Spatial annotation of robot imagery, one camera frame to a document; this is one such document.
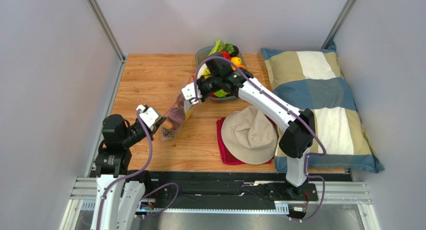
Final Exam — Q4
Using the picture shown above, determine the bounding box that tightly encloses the aluminium corner post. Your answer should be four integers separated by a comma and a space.
322, 0, 358, 49
87, 0, 126, 63

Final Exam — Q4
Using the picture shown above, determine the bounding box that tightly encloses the clear zip top bag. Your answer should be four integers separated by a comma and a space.
161, 90, 194, 141

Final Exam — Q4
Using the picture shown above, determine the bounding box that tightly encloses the beige bucket hat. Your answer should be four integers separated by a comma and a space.
220, 105, 278, 166

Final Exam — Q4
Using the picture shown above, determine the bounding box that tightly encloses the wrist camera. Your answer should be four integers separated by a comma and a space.
181, 81, 202, 105
136, 105, 162, 132

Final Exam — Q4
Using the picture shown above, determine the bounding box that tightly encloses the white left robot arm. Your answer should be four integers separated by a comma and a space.
90, 113, 163, 230

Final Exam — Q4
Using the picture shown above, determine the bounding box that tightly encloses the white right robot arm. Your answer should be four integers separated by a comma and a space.
161, 57, 315, 195

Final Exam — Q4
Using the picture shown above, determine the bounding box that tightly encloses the purple onion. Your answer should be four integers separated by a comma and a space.
167, 107, 186, 126

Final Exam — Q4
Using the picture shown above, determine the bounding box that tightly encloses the aluminium corner post right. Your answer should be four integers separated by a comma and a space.
322, 0, 358, 49

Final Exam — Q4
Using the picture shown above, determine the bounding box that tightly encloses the green leek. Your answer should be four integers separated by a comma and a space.
209, 39, 228, 55

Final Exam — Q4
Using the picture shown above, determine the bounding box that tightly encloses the yellow bell pepper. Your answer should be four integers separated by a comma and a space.
183, 105, 195, 120

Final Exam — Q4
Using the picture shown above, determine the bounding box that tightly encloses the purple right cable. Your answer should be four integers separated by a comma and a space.
193, 56, 328, 223

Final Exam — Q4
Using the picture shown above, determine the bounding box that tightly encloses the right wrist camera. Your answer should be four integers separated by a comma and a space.
181, 81, 202, 105

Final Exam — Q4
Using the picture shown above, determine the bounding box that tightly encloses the orange fruit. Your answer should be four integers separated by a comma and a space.
237, 64, 247, 70

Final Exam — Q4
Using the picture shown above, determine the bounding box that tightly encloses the plaid pillow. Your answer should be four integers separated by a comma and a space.
260, 46, 385, 173

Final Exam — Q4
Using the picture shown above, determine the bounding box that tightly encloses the purple cable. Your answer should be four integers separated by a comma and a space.
95, 109, 180, 230
193, 56, 328, 223

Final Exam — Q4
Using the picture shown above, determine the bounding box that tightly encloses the dark grape bunch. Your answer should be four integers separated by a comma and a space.
162, 129, 179, 140

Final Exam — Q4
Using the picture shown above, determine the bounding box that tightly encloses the grey food basin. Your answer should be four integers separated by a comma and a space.
195, 45, 237, 101

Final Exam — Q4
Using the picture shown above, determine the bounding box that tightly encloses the magenta folded cloth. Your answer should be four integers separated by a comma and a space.
216, 115, 276, 166

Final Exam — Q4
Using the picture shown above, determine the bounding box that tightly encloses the orange carrot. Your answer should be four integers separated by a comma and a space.
162, 120, 175, 130

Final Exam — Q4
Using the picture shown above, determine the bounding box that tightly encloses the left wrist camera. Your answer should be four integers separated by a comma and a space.
136, 105, 162, 132

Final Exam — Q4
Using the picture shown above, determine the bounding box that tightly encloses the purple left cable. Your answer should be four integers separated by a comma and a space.
95, 109, 180, 230

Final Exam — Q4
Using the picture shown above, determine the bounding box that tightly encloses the green star fruit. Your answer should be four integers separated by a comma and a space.
213, 90, 229, 98

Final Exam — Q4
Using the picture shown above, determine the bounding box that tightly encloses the aluminium corner post left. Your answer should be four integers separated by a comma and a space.
87, 0, 126, 63

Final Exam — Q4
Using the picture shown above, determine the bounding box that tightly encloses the red tomato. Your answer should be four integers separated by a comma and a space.
219, 51, 231, 60

